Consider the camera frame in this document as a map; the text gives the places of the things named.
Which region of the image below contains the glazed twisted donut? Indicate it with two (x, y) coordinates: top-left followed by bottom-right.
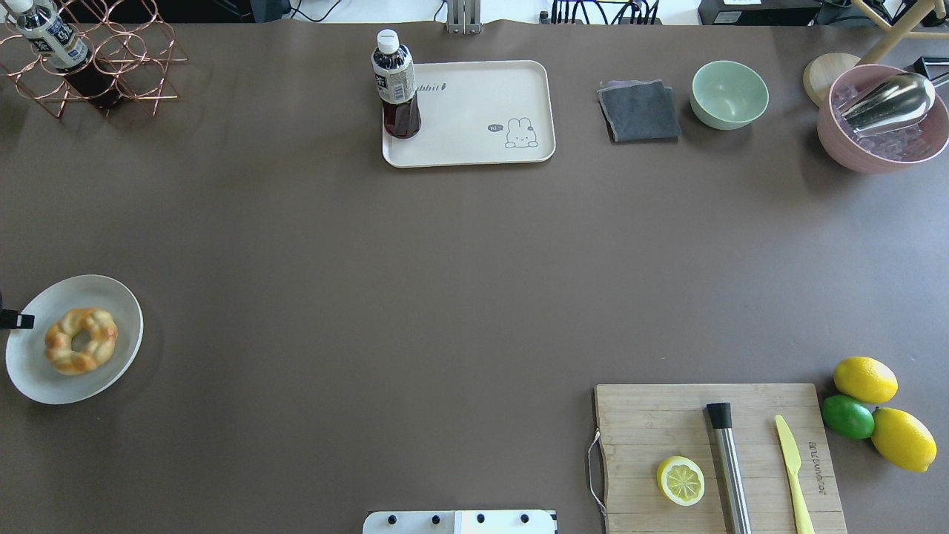
(44, 307), (118, 375)

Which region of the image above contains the white round plate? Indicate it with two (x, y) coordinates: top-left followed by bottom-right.
(6, 274), (143, 403)

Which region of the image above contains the dark tea bottle on tray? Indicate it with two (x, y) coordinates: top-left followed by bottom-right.
(371, 28), (421, 139)

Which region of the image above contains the cream rabbit tray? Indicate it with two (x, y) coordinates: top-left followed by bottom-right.
(382, 60), (556, 168)

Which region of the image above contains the tea bottle in rack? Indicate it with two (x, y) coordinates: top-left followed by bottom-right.
(2, 1), (126, 111)

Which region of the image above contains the wooden cutting board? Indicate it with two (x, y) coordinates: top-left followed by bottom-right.
(595, 384), (847, 533)

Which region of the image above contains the grey folded cloth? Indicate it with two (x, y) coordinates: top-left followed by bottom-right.
(597, 80), (681, 142)

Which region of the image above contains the half lemon slice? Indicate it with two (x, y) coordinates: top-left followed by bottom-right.
(655, 455), (705, 507)

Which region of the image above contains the steel cylindrical muddler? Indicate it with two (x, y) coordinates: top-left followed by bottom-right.
(706, 402), (753, 533)

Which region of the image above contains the mint green bowl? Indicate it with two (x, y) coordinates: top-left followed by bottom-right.
(690, 60), (770, 131)

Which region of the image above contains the yellow plastic knife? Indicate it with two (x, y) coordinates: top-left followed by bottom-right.
(774, 415), (816, 534)

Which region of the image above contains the green lime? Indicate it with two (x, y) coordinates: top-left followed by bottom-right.
(821, 395), (876, 440)

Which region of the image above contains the round wooden stand base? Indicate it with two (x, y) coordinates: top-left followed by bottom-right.
(802, 52), (860, 106)

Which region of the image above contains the yellow lemon far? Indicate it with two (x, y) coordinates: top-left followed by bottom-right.
(833, 356), (899, 403)

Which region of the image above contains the yellow lemon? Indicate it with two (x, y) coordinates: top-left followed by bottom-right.
(870, 408), (938, 472)
(833, 356), (899, 403)

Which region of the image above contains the yellow lemon near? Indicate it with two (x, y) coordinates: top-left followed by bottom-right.
(870, 408), (938, 472)

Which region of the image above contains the pink ice bowl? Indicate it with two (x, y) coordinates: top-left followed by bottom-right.
(818, 65), (948, 174)

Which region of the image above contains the steel ice scoop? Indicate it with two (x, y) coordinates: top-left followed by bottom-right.
(841, 72), (936, 136)

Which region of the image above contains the copper wire bottle rack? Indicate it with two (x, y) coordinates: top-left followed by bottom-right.
(2, 1), (189, 119)

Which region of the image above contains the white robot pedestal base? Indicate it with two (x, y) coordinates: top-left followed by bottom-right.
(362, 508), (558, 533)

